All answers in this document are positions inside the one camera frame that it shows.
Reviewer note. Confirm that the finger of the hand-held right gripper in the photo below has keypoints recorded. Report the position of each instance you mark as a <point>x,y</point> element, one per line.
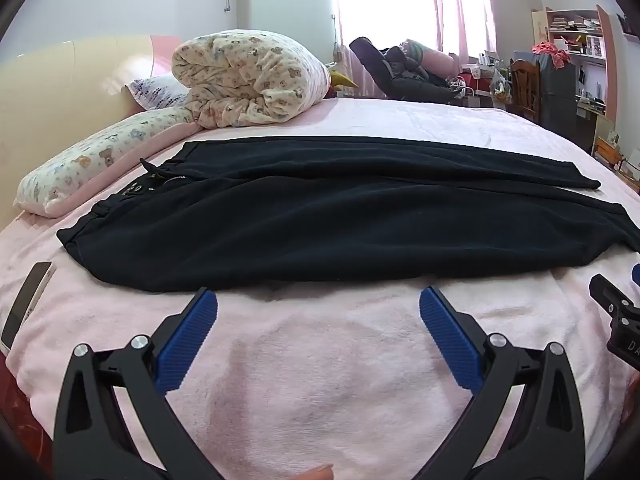
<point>636,274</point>
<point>612,296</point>

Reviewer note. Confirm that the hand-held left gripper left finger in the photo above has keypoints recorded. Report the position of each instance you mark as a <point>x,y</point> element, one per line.
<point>187,340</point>

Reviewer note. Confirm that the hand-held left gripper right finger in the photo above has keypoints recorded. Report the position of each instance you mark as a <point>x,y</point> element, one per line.
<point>450,340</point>

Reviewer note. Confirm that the black pants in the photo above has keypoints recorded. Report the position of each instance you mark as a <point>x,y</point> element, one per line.
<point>325,220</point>

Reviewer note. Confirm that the person's left hand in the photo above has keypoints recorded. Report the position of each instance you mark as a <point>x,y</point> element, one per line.
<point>317,473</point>

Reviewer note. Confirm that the pink fleece blanket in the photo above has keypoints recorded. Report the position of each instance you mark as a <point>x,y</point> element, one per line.
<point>325,385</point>

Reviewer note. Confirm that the white smartphone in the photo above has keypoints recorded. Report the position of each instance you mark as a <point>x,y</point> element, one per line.
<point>26,305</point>

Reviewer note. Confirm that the dark grey cabinet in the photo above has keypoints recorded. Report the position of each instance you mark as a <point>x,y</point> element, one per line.
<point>559,97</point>

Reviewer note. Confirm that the bear-print pillow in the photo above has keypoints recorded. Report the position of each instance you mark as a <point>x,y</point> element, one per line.
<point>95,160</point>

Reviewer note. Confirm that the wooden chair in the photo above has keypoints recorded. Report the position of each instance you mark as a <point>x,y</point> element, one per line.
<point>525,87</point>

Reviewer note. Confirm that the red cloth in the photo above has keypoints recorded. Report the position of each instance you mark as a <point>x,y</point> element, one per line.
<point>551,51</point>

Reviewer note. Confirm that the pink bookshelf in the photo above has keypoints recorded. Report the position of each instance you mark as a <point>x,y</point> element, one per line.
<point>577,35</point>

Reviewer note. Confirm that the cluttered desk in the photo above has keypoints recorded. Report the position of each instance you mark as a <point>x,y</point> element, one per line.
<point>480,80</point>

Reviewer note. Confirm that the purple-print pillow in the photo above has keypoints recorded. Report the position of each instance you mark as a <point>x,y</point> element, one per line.
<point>157,91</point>

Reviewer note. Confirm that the rolled bear-print quilt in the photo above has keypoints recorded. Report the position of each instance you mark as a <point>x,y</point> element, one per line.
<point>250,80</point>

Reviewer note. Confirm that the pile of dark clothes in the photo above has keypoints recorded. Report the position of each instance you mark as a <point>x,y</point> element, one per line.
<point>395,72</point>

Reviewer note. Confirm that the cream bed headboard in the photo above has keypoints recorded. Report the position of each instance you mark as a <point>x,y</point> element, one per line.
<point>65,90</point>

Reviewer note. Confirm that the yellow plush toy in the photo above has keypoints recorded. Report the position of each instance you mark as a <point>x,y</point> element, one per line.
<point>341,80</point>

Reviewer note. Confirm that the pink curtain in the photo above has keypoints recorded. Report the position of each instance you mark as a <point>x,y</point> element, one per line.
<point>462,5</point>

